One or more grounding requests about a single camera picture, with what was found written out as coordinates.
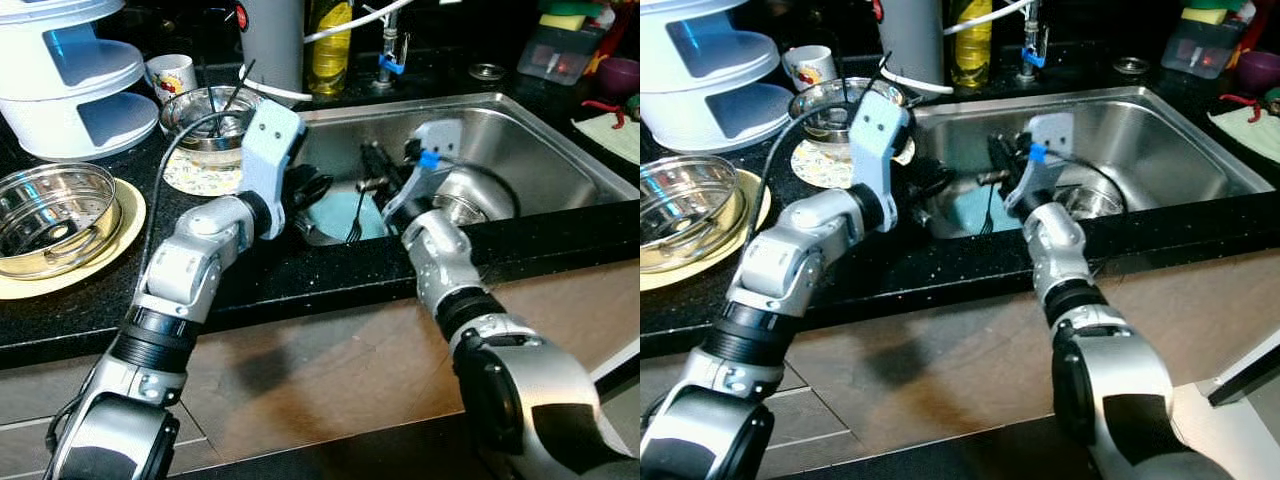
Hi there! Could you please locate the yellow dish soap bottle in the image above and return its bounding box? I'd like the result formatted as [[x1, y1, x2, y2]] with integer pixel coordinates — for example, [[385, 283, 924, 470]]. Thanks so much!
[[945, 0, 993, 91], [305, 0, 353, 98]]

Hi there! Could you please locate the black cable with blue tape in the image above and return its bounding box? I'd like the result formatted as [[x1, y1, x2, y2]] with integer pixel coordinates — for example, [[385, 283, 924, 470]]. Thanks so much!
[[418, 150, 521, 216], [1028, 143, 1131, 216]]

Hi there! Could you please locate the green yellow sponge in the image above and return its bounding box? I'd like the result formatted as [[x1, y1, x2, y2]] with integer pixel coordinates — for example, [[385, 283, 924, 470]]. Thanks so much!
[[538, 0, 601, 31], [1180, 0, 1241, 26]]

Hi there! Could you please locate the pale yellow plate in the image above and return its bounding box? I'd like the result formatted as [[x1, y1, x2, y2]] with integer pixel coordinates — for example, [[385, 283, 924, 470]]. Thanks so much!
[[0, 178, 148, 301], [640, 175, 771, 292]]

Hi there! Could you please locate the grey brown base cabinet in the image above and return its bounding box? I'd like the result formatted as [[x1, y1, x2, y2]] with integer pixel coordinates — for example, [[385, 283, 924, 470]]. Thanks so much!
[[0, 255, 641, 480], [640, 245, 1280, 480]]

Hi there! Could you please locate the stainless steel sink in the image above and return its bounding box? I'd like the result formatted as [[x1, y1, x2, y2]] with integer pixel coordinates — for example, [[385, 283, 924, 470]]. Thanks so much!
[[280, 92, 641, 249], [905, 85, 1276, 241]]

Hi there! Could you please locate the red handled utensil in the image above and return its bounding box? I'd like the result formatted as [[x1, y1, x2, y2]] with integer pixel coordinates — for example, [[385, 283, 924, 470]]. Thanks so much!
[[580, 97, 626, 126], [1220, 92, 1266, 123]]

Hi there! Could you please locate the lemon leaf print plate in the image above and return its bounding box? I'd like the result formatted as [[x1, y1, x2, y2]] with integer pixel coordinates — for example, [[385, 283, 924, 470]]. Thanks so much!
[[790, 135, 916, 191], [162, 148, 251, 198]]

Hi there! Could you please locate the white canister hose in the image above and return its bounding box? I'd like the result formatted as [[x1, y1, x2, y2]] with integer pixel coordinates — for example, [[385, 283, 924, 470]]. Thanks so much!
[[880, 55, 946, 96], [238, 65, 313, 104]]

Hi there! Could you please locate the teal round plate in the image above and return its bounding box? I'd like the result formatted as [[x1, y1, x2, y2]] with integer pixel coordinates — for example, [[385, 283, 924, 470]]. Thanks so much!
[[945, 185, 1031, 236], [300, 190, 401, 246]]

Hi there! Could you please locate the white tiered storage rack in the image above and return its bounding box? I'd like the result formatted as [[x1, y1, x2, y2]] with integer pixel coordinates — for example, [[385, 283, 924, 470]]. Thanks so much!
[[0, 0, 161, 161], [640, 0, 801, 156]]

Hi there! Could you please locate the steel mixing bowl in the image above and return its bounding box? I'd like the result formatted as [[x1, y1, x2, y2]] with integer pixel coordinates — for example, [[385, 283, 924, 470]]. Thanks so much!
[[790, 77, 906, 141], [160, 85, 266, 169]]

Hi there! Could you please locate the steel gooseneck faucet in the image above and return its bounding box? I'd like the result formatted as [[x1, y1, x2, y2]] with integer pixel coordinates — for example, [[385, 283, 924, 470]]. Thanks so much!
[[375, 0, 411, 91], [1015, 0, 1051, 83]]

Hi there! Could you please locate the grey water filter canister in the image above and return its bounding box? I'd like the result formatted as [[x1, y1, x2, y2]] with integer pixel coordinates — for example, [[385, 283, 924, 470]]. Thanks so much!
[[235, 0, 306, 96], [872, 0, 946, 86]]

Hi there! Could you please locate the steel fork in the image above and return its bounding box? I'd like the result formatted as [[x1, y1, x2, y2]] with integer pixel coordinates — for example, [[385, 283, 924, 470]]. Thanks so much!
[[975, 170, 1013, 236], [343, 178, 393, 246]]

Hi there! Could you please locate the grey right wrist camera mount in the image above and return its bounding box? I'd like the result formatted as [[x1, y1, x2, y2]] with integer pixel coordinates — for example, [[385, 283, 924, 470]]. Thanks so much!
[[383, 120, 466, 226], [1003, 112, 1076, 216]]

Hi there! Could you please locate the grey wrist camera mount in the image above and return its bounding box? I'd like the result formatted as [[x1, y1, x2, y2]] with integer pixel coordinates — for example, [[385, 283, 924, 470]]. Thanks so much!
[[383, 120, 466, 226], [240, 98, 308, 213], [848, 90, 913, 206], [1003, 112, 1076, 216]]

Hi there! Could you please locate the pale green cloth mat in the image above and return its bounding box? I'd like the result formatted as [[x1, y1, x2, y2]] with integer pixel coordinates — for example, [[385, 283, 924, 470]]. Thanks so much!
[[572, 110, 641, 166], [1208, 105, 1280, 166]]

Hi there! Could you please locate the white cartoon print mug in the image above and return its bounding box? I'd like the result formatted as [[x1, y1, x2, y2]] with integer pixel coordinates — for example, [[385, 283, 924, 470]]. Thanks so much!
[[145, 53, 199, 104], [782, 45, 837, 93]]

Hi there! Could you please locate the clear plastic container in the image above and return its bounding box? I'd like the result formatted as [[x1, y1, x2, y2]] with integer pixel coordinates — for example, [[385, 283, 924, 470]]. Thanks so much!
[[1160, 18, 1241, 81], [517, 25, 591, 86]]

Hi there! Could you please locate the purple bowl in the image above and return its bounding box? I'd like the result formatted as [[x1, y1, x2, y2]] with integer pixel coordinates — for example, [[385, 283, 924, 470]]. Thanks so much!
[[1235, 50, 1280, 96], [597, 57, 641, 98]]

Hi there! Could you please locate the white faucet diverter hose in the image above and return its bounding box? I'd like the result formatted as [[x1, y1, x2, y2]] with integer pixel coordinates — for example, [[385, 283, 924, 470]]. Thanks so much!
[[945, 0, 1031, 38], [303, 0, 406, 46]]

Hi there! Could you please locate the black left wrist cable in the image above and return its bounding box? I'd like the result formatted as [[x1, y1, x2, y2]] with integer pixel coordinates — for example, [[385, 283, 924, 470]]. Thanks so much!
[[745, 98, 866, 251], [140, 108, 263, 301]]

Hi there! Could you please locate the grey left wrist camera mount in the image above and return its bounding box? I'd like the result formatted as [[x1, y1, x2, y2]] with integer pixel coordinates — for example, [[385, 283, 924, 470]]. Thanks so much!
[[848, 90, 913, 206], [240, 98, 308, 213]]

